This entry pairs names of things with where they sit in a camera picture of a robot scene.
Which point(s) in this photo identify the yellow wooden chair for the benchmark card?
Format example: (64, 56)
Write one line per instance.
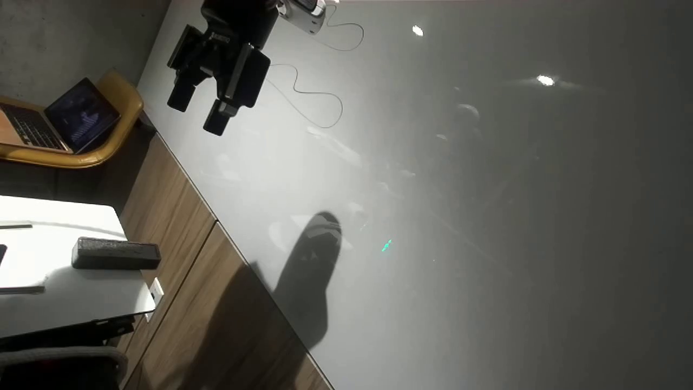
(125, 93)

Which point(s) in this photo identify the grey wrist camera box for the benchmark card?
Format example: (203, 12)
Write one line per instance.
(304, 13)

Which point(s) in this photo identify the white slotted platform board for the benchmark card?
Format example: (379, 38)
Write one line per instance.
(72, 295)

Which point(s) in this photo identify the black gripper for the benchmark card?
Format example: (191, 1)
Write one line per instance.
(239, 18)

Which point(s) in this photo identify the large grey whiteboard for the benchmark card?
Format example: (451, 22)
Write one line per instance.
(468, 218)

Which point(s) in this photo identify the black whiteboard eraser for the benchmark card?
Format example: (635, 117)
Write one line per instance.
(115, 255)

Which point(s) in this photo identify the open laptop computer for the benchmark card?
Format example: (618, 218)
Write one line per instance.
(78, 116)

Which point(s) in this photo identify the dark platform support frame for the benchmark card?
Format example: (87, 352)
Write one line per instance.
(72, 334)

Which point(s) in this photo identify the small white plastic block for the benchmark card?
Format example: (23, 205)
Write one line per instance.
(157, 288)

